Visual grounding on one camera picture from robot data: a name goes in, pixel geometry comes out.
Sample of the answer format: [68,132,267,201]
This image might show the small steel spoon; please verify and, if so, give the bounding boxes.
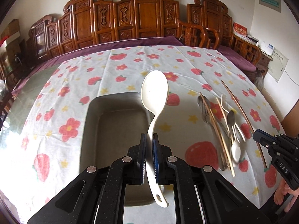
[226,110,237,143]

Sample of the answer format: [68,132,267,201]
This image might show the wooden chopstick long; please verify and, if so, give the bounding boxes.
[220,80,267,169]

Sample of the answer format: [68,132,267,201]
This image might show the cream plastic fork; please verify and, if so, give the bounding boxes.
[221,94,246,142]

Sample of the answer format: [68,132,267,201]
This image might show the white plastic rice paddle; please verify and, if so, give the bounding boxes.
[141,70,168,208]

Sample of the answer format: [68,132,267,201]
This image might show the steel fork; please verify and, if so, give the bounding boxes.
[198,96,227,171]

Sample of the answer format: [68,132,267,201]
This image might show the person's right hand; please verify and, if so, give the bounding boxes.
[274,179,299,212]

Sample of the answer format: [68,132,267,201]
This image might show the grey metal tray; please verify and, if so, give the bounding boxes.
[79,91,167,207]

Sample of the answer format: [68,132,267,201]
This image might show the strawberry flower print tablecloth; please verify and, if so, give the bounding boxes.
[1,46,283,223]

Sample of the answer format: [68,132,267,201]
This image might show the grey dust mop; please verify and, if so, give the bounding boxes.
[253,70,264,91]

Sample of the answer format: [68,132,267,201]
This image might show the wooden side cabinet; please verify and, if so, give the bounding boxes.
[255,52,273,78]

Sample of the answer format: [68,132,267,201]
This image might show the white box on cabinet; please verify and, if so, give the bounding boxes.
[260,41,274,56]

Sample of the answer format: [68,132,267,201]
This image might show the purple armchair cushion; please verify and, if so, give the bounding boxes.
[218,46,256,72]

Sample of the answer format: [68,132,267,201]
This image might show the red calendar card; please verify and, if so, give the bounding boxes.
[233,22,247,38]

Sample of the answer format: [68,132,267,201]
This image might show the carved wooden armchair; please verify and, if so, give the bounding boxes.
[187,0,261,65]

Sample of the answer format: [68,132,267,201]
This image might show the carved wooden sofa bench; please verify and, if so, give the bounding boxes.
[26,0,180,63]

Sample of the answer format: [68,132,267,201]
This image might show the purple sofa cushion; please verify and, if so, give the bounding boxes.
[12,36,183,97]

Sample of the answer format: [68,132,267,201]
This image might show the stacked cardboard boxes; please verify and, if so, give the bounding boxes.
[1,19,21,61]

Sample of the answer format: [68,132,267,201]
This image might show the white paper wall notice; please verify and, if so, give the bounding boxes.
[268,48,288,82]

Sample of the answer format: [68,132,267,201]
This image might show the green wall sign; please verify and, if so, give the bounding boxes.
[259,0,281,13]

